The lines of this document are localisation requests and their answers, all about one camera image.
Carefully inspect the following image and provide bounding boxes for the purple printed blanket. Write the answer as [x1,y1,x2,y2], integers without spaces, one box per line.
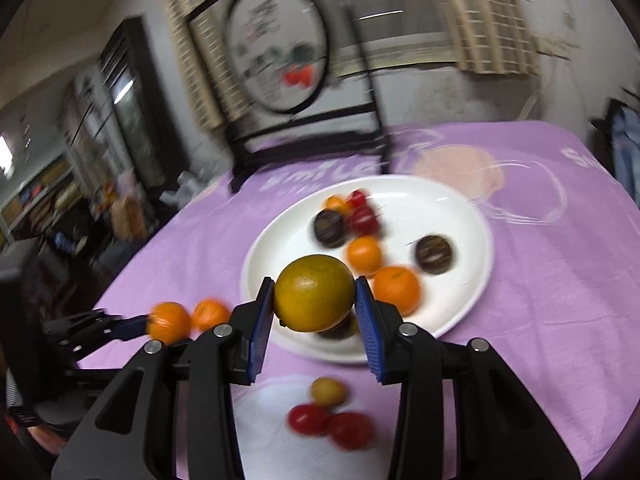
[75,120,626,480]

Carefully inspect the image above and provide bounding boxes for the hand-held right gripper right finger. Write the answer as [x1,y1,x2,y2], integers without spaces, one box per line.
[354,276,583,480]

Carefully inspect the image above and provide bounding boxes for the blue crumpled cloth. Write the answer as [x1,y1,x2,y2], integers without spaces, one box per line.
[607,105,640,196]

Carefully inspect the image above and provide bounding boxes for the black chair with painted panel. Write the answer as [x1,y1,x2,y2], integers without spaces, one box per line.
[184,0,393,195]

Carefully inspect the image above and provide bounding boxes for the small yellow-green tomato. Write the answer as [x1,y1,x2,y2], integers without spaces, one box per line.
[311,377,349,407]

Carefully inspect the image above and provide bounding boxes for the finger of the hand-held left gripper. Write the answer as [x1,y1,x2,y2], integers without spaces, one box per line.
[42,310,153,358]

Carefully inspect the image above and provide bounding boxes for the white plastic bag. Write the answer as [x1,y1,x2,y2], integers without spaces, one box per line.
[177,170,211,196]

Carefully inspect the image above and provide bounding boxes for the large yellow-orange citrus fruit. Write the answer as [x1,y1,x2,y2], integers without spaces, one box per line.
[273,255,357,333]

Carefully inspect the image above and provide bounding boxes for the dark red plum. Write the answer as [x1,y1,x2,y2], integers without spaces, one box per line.
[350,208,381,237]

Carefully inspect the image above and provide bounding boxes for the dark wooden framed cabinet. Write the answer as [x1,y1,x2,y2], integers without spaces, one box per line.
[97,17,193,196]

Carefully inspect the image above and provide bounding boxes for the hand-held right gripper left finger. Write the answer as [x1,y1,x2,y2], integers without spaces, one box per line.
[50,276,276,480]

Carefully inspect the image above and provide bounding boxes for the dark brown passion fruit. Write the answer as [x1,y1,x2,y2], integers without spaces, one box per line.
[317,312,358,342]
[313,209,347,249]
[414,234,457,276]

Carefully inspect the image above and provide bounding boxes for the white oval plate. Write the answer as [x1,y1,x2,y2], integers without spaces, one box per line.
[240,175,496,365]

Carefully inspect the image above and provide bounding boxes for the cluttered wooden shelf unit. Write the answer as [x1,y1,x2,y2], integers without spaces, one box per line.
[0,152,76,241]

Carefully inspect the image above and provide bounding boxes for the beige grid-patterned curtain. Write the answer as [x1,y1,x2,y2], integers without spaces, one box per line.
[160,0,226,128]
[430,0,543,76]

